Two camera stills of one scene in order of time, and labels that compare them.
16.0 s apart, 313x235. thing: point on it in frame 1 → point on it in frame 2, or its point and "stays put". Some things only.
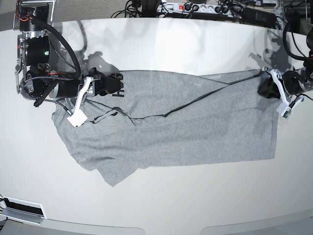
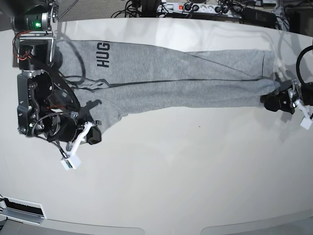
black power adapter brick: [260, 18] stays put
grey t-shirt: [160, 118] → [107, 80]
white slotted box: [31, 212] stays put
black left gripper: [108, 84] → [62, 127]
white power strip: [200, 8] stays put
